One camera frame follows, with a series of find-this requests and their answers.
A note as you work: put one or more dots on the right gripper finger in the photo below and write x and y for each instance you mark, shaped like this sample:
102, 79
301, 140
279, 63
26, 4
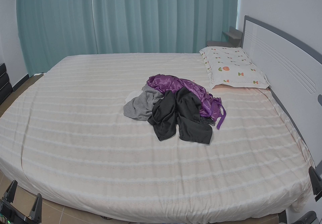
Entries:
316, 182

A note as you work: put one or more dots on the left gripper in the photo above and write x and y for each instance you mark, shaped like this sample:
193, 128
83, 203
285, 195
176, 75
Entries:
15, 215

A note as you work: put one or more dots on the black T-shirt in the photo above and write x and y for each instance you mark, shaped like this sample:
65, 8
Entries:
186, 117

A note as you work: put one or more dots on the bed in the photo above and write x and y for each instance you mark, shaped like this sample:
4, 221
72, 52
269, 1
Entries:
100, 117

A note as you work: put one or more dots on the black chest of drawers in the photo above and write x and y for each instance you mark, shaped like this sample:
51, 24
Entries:
5, 84

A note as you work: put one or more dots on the dark lace garment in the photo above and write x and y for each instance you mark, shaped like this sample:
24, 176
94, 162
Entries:
208, 122

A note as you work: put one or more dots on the white printed pillow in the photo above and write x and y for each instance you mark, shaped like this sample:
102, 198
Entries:
234, 67

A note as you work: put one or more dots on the grey garment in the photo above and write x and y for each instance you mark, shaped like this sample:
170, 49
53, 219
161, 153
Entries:
140, 107

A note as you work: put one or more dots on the white garment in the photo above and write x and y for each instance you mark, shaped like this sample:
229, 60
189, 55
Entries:
132, 96

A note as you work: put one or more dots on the purple satin garment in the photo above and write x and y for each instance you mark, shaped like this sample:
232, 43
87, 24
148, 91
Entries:
186, 84

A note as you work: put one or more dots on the grey bedside table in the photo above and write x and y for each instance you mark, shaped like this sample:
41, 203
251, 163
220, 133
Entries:
234, 33

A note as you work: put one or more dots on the blue-green curtain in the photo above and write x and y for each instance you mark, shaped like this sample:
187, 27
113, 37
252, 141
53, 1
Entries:
55, 16
163, 11

